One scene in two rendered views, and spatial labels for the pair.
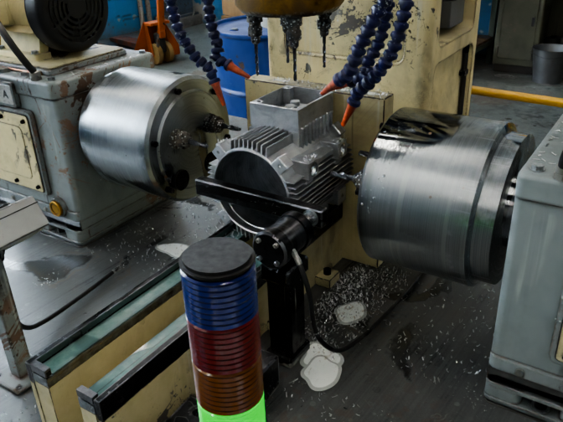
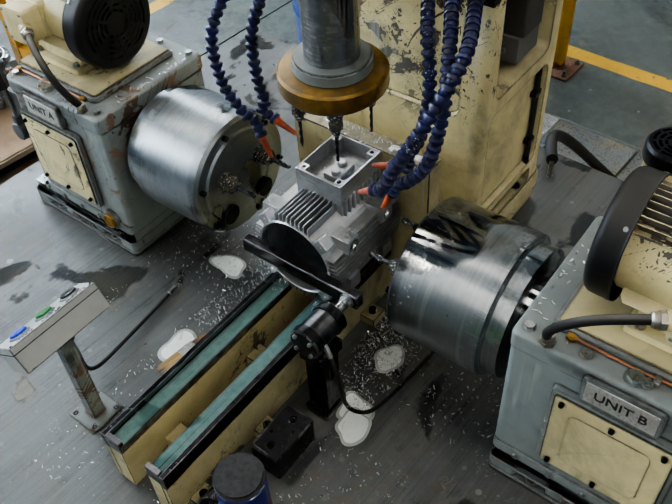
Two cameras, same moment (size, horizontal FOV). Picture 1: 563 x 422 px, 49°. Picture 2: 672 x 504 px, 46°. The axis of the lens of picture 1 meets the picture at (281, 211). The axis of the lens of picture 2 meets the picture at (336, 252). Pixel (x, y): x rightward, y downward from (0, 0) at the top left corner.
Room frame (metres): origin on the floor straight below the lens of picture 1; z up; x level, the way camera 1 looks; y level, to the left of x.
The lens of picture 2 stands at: (-0.02, -0.12, 2.03)
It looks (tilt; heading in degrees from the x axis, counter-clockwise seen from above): 46 degrees down; 6
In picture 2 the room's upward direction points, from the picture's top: 4 degrees counter-clockwise
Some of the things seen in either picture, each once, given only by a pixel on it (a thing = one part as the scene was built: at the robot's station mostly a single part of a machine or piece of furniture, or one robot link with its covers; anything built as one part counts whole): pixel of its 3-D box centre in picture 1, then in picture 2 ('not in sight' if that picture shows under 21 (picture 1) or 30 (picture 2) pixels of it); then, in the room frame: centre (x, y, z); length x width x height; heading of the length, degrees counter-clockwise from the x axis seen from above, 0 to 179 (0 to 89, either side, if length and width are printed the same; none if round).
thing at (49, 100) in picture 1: (68, 133); (115, 129); (1.37, 0.49, 0.99); 0.35 x 0.31 x 0.37; 56
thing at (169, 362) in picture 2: not in sight; (204, 344); (0.92, 0.24, 0.80); 0.21 x 0.05 x 0.01; 138
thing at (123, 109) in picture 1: (139, 128); (188, 148); (1.23, 0.29, 1.04); 0.37 x 0.25 x 0.25; 56
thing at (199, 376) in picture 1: (228, 372); not in sight; (0.42, 0.05, 1.10); 0.06 x 0.06 x 0.04
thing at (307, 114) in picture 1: (292, 115); (339, 174); (1.06, -0.03, 1.11); 0.12 x 0.11 x 0.07; 146
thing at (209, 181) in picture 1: (257, 200); (300, 270); (0.92, 0.04, 1.01); 0.26 x 0.04 x 0.03; 56
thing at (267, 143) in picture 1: (281, 172); (328, 225); (1.03, 0.00, 1.01); 0.20 x 0.19 x 0.19; 146
